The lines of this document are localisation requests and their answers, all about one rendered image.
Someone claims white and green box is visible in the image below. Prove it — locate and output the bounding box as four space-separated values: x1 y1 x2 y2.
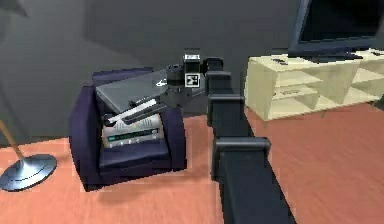
101 113 165 150

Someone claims dark blue armchair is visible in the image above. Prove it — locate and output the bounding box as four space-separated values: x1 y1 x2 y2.
68 67 188 192

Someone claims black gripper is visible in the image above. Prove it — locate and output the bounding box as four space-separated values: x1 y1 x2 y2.
101 63 194 127

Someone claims cream television stand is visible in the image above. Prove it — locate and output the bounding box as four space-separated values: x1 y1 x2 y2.
244 47 384 122

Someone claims grey laptop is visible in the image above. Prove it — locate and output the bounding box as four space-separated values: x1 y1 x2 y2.
95 68 172 115

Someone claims black television set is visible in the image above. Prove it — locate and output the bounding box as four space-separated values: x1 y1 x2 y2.
287 0 384 64

